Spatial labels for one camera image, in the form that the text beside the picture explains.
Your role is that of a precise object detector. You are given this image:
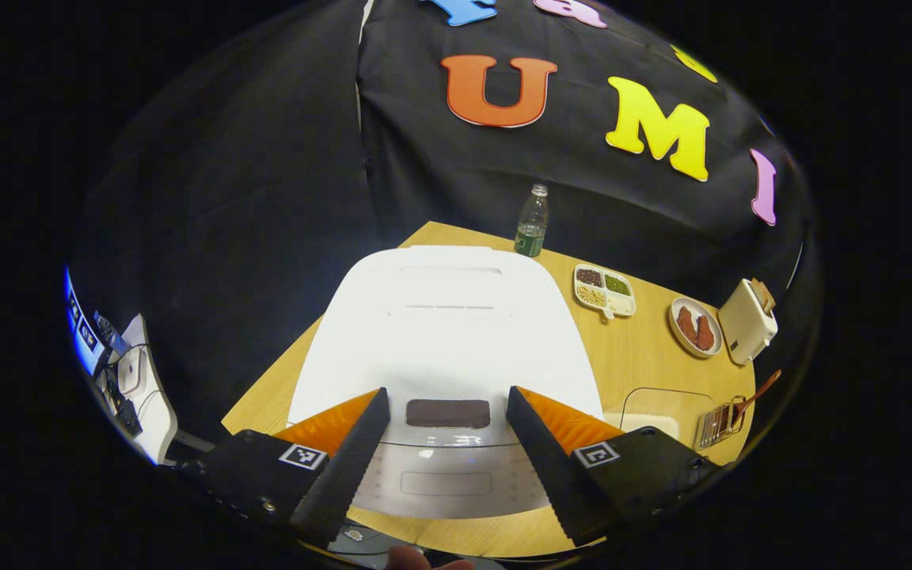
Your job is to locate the lit computer screen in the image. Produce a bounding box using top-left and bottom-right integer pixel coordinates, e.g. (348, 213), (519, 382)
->
(63, 265), (105, 374)

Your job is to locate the white toaster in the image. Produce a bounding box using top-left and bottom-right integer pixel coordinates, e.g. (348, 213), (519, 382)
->
(717, 279), (780, 367)

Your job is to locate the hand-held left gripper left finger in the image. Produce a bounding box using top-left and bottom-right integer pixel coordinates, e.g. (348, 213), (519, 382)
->
(175, 386), (391, 548)

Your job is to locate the white plastic object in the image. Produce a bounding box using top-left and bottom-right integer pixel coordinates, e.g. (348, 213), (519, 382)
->
(119, 313), (180, 465)

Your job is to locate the white round plate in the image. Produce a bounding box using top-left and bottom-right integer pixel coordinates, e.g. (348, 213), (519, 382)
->
(668, 297), (724, 359)

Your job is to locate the brown wooden spoon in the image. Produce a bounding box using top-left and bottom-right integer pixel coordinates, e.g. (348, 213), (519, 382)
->
(729, 370), (784, 421)

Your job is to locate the clear green-label plastic bottle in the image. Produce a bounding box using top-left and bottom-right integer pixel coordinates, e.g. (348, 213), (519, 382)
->
(514, 184), (551, 258)

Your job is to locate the clear plastic rice container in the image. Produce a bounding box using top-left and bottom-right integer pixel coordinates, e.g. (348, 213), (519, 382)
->
(621, 387), (717, 446)

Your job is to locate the white divided grain dish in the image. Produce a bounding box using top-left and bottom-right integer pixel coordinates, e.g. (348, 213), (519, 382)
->
(573, 263), (637, 321)

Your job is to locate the metal wire chopstick holder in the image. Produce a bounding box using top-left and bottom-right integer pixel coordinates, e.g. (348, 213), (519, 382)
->
(695, 396), (749, 451)

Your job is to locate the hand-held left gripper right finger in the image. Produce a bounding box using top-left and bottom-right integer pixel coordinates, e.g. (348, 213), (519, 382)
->
(506, 386), (723, 548)

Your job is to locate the white rice cooker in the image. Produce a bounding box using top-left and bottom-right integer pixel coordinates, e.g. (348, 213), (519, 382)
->
(287, 245), (606, 522)

